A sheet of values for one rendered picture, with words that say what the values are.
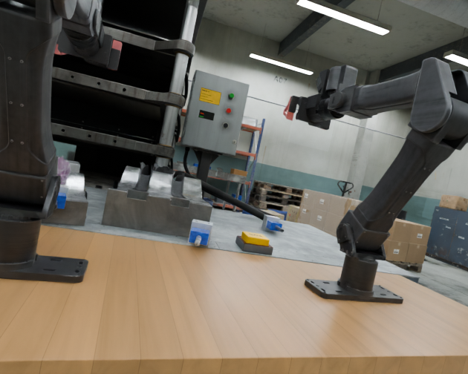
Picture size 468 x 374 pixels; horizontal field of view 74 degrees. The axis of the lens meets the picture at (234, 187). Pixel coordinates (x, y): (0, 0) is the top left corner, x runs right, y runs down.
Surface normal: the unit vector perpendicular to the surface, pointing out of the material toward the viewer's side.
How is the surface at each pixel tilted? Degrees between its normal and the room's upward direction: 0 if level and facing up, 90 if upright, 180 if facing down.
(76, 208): 90
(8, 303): 0
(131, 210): 90
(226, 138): 90
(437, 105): 90
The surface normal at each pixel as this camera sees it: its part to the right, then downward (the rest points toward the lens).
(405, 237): 0.37, 0.13
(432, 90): -0.93, -0.18
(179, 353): 0.20, -0.98
